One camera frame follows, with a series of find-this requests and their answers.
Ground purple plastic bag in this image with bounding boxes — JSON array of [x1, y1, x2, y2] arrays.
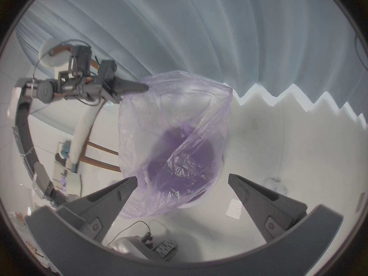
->
[[118, 71, 233, 219]]

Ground black cable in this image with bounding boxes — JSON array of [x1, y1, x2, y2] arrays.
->
[[354, 33, 368, 72], [106, 220, 153, 246]]

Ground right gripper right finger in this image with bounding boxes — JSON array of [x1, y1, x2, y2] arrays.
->
[[228, 174, 309, 244]]

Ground pale blue curtain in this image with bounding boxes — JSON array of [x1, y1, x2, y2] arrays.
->
[[14, 0, 368, 126]]

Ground white cushioned wooden chair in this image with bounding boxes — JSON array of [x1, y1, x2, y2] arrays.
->
[[38, 39, 121, 172]]

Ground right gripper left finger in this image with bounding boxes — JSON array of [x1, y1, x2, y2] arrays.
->
[[57, 176, 138, 243]]

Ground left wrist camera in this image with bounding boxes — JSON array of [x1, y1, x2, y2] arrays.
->
[[98, 59, 117, 82]]

